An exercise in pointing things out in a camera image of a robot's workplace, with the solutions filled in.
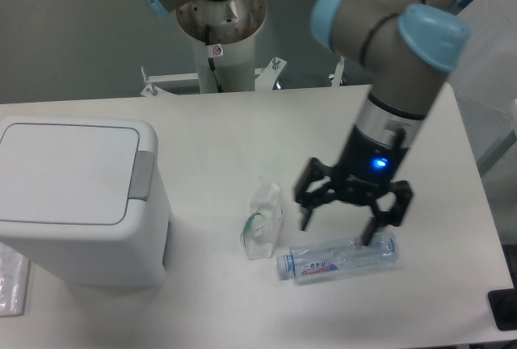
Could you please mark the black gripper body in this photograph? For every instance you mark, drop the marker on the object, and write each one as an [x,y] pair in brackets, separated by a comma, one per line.
[366,167]

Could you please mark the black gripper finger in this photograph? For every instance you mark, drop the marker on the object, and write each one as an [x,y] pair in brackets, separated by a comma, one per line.
[403,195]
[313,189]

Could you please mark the grey trash can push button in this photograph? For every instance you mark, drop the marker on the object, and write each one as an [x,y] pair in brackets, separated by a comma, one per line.
[142,175]

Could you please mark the white plastic trash can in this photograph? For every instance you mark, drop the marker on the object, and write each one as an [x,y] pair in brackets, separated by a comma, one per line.
[132,252]

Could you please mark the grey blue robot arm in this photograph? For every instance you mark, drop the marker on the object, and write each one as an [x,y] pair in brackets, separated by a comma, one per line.
[409,46]

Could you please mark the crumpled clear plastic bag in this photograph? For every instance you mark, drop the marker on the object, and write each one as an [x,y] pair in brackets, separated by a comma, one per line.
[261,229]

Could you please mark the crushed clear plastic bottle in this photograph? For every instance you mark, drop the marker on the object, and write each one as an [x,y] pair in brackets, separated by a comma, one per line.
[339,258]

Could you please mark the white side table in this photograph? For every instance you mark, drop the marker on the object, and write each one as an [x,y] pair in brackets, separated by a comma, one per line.
[485,88]

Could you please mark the black device at edge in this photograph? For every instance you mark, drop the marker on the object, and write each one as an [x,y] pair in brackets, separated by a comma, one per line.
[503,307]

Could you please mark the laminated paper sheet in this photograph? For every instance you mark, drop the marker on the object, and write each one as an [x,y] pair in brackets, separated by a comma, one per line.
[15,270]

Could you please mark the white pedestal base frame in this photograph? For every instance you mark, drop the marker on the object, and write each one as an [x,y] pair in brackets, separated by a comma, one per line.
[265,78]

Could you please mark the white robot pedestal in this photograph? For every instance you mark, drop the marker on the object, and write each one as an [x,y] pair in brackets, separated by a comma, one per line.
[226,58]

